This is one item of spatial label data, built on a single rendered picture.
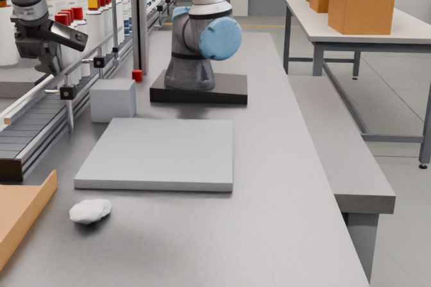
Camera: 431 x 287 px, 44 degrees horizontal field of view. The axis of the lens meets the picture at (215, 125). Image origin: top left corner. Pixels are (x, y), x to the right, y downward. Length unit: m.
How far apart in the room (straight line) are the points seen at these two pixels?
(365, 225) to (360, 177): 0.09
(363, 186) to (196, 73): 0.66
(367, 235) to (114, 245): 0.51
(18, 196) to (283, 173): 0.51
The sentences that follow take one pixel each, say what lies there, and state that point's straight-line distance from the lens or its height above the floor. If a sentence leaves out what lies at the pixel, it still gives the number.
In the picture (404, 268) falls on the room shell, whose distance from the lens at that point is 2.40.
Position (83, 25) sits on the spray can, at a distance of 1.61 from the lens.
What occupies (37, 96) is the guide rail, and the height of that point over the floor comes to 0.96.
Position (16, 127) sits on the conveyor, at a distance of 1.25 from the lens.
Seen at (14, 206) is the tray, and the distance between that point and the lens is 1.00.
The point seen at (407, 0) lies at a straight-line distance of 6.89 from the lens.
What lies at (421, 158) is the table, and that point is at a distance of 3.35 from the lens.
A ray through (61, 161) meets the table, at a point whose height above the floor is 0.83.
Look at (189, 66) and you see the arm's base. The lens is 1.53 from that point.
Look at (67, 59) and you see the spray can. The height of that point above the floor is 0.97.
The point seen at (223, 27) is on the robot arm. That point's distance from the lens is 1.38.
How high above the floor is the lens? 1.28
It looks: 20 degrees down
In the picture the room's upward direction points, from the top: 1 degrees clockwise
